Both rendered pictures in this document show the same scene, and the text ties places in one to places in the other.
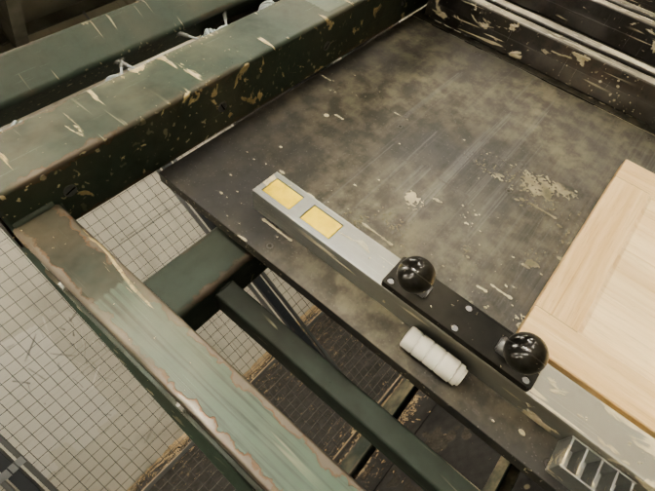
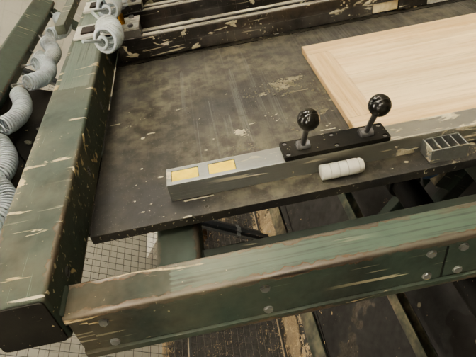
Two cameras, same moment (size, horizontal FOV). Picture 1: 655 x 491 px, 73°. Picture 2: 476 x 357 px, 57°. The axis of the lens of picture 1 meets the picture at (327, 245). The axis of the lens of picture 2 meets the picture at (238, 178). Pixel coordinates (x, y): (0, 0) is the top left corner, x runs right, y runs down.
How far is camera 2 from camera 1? 0.40 m
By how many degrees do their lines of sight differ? 27
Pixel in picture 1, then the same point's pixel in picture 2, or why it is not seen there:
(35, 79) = not seen: outside the picture
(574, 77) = (236, 35)
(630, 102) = (273, 27)
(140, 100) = (52, 191)
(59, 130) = (25, 240)
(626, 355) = (399, 104)
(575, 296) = (356, 103)
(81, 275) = (142, 291)
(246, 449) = (333, 256)
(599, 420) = (423, 125)
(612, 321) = not seen: hidden behind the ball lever
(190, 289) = not seen: hidden behind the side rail
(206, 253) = (172, 249)
